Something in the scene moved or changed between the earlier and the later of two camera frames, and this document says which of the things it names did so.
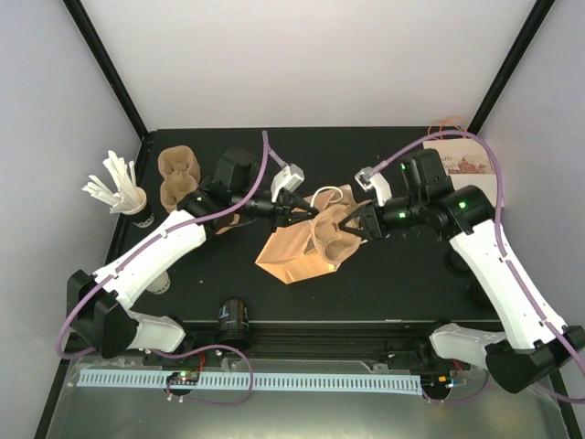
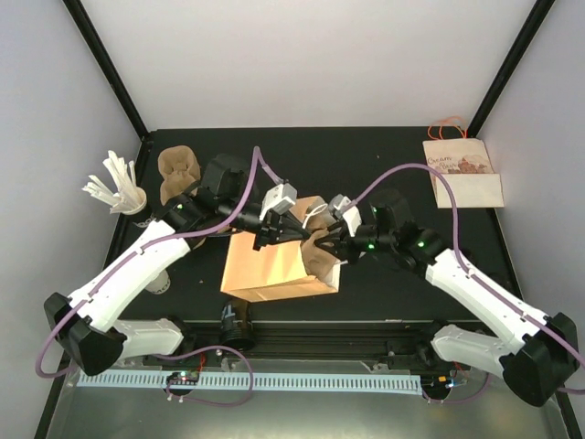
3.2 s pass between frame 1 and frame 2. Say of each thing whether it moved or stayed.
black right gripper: moved
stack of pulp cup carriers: stayed
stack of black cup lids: stayed
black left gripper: moved
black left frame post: stayed
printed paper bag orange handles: stayed
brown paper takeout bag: moved
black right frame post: stayed
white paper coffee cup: stayed
